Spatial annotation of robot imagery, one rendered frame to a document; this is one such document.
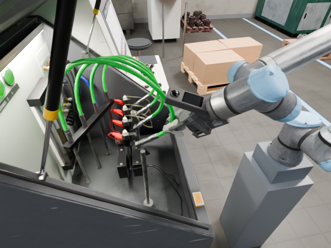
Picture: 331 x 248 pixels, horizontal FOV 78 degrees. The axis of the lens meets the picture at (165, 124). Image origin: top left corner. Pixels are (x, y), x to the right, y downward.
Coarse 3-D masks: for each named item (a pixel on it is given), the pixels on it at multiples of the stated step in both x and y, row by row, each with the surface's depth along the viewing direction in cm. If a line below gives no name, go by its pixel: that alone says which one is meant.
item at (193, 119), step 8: (208, 96) 51; (208, 104) 50; (184, 112) 58; (192, 112) 54; (208, 112) 50; (184, 120) 55; (192, 120) 54; (200, 120) 55; (208, 120) 55; (216, 120) 51; (224, 120) 52; (192, 128) 59; (200, 128) 56; (208, 128) 57; (200, 136) 59
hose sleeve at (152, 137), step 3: (153, 135) 69; (156, 135) 68; (144, 138) 71; (147, 138) 70; (150, 138) 69; (153, 138) 69; (156, 138) 69; (141, 141) 71; (144, 141) 70; (147, 141) 70; (141, 144) 71
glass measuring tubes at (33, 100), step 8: (40, 80) 72; (40, 88) 68; (32, 96) 64; (40, 96) 64; (32, 104) 64; (40, 104) 65; (40, 112) 69; (40, 120) 69; (56, 120) 76; (56, 128) 77; (56, 136) 75; (64, 136) 85; (56, 144) 79; (56, 152) 79; (64, 152) 81; (72, 152) 90; (64, 160) 85; (72, 160) 87; (64, 168) 85; (72, 168) 86
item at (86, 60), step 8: (72, 64) 54; (80, 64) 54; (104, 64) 53; (112, 64) 53; (120, 64) 53; (128, 72) 54; (136, 72) 54; (144, 80) 55; (152, 88) 57; (64, 120) 69; (64, 128) 71
